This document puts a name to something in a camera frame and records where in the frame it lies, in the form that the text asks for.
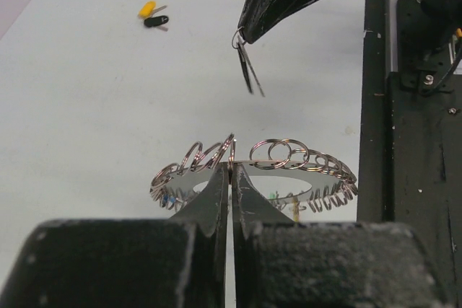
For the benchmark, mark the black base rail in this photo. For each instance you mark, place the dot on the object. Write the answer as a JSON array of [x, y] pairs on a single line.
[[410, 140]]

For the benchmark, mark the yellow tag key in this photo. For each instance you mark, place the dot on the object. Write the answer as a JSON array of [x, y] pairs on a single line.
[[149, 9]]

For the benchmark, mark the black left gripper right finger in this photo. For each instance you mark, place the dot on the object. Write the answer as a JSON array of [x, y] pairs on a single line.
[[282, 263]]

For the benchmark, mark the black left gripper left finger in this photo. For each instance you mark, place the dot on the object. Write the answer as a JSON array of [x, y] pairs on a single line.
[[174, 262]]

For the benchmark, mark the metal disc keyring organizer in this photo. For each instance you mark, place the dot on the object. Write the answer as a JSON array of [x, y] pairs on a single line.
[[291, 176]]

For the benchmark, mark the black solid tag key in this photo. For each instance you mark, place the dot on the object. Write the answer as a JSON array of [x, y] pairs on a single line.
[[158, 22]]

